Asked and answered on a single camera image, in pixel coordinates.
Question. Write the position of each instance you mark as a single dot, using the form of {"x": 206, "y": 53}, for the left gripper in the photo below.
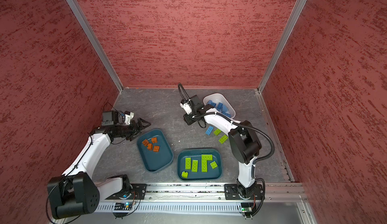
{"x": 135, "y": 130}

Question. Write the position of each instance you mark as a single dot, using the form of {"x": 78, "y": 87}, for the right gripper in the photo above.
{"x": 188, "y": 121}

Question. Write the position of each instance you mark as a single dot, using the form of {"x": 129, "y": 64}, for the blue slope brick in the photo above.
{"x": 225, "y": 108}

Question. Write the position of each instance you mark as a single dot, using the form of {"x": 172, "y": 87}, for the green long brick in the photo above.
{"x": 223, "y": 139}
{"x": 217, "y": 131}
{"x": 194, "y": 166}
{"x": 207, "y": 157}
{"x": 204, "y": 166}
{"x": 187, "y": 163}

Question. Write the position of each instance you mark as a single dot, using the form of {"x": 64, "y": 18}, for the green long brick top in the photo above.
{"x": 204, "y": 166}

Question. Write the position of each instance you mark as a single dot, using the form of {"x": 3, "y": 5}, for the green small brick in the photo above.
{"x": 184, "y": 174}
{"x": 213, "y": 165}

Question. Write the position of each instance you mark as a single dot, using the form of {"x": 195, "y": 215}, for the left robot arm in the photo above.
{"x": 73, "y": 193}

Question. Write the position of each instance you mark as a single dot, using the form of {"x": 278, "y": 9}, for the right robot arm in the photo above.
{"x": 244, "y": 142}

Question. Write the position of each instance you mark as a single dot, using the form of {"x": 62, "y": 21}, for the white plastic bin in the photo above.
{"x": 217, "y": 98}

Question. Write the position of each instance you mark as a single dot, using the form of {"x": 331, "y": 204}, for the left teal bin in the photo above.
{"x": 155, "y": 161}

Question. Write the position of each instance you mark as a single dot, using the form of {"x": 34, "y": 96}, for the teal bin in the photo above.
{"x": 155, "y": 161}
{"x": 195, "y": 154}

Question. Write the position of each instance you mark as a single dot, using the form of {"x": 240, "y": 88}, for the right teal bin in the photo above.
{"x": 195, "y": 154}

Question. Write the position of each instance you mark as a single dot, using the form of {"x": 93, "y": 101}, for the left controller board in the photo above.
{"x": 122, "y": 207}

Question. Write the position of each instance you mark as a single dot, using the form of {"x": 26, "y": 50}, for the controller board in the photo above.
{"x": 122, "y": 207}
{"x": 247, "y": 207}

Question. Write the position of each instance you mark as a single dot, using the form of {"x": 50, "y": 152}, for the right controller board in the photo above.
{"x": 247, "y": 207}

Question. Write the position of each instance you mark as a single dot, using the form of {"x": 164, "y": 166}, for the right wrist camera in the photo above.
{"x": 185, "y": 105}

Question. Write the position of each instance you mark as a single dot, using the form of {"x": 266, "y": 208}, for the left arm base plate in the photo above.
{"x": 138, "y": 191}

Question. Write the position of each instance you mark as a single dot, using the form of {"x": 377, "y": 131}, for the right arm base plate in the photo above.
{"x": 234, "y": 191}

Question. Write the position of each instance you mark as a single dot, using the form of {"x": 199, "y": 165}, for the aluminium front rail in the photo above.
{"x": 214, "y": 192}

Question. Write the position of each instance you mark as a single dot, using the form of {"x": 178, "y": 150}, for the left aluminium corner post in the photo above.
{"x": 81, "y": 18}

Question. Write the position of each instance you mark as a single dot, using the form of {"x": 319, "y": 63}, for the aluminium corner post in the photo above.
{"x": 293, "y": 18}
{"x": 81, "y": 18}

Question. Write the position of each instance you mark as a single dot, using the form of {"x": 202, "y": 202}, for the right aluminium corner post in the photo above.
{"x": 293, "y": 18}

